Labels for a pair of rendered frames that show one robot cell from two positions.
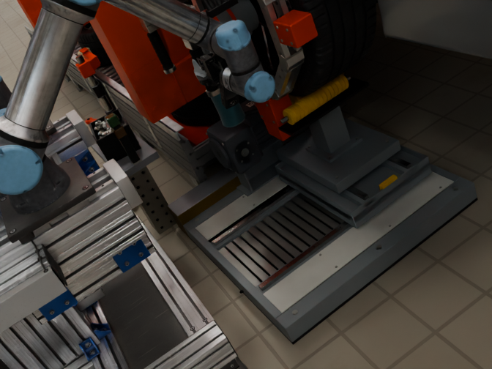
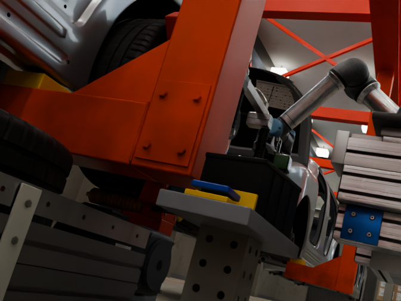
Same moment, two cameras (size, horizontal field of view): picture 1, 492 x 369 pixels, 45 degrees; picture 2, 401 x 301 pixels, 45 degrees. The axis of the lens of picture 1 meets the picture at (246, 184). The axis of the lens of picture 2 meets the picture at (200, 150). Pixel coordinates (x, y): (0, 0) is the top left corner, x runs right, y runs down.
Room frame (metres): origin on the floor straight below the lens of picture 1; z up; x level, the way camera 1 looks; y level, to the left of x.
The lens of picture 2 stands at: (3.02, 0.98, 0.33)
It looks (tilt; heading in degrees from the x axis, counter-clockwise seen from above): 14 degrees up; 223
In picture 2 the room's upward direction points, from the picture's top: 16 degrees clockwise
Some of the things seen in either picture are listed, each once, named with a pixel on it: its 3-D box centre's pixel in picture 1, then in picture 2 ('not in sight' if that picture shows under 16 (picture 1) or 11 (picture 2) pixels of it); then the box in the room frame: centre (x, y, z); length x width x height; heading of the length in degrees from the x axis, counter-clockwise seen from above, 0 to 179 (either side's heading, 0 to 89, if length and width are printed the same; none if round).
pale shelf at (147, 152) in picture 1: (121, 148); (238, 229); (2.21, 0.40, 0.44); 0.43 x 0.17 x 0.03; 17
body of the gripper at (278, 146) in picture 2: (222, 69); (271, 150); (1.48, -0.07, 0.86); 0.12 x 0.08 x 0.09; 17
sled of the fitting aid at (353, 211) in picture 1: (348, 168); not in sight; (1.85, -0.38, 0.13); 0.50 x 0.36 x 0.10; 17
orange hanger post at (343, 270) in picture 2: not in sight; (341, 172); (-1.73, -1.31, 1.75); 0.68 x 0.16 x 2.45; 107
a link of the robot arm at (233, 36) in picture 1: (234, 45); (283, 140); (1.35, -0.11, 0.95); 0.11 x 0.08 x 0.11; 13
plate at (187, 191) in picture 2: not in sight; (213, 200); (2.38, 0.45, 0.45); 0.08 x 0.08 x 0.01; 17
